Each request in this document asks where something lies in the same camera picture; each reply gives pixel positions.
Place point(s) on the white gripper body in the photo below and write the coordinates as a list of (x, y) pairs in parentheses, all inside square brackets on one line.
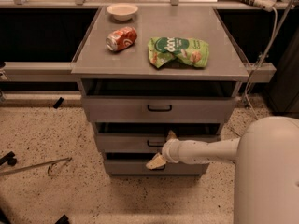
[(170, 150)]

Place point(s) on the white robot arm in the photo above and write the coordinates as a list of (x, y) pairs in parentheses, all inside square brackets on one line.
[(266, 159)]

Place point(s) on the grey drawer cabinet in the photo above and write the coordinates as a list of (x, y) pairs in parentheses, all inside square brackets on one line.
[(181, 75)]

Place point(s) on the grey top drawer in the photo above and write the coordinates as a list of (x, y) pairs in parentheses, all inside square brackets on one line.
[(157, 101)]

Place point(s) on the green chip bag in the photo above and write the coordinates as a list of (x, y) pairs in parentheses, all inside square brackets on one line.
[(189, 51)]

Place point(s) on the metal rod on floor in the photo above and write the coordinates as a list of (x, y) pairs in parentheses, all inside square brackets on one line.
[(26, 168)]

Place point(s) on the crushed orange soda can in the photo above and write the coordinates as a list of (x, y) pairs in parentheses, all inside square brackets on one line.
[(121, 39)]

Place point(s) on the black foot bottom edge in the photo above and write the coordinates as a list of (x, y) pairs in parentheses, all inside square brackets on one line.
[(63, 220)]

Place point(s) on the small black block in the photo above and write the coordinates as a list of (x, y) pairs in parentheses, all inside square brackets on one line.
[(58, 103)]

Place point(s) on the white ceramic bowl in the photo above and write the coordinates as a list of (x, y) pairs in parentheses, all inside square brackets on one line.
[(122, 11)]

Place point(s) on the black caster foot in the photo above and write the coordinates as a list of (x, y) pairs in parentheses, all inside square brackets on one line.
[(9, 159)]

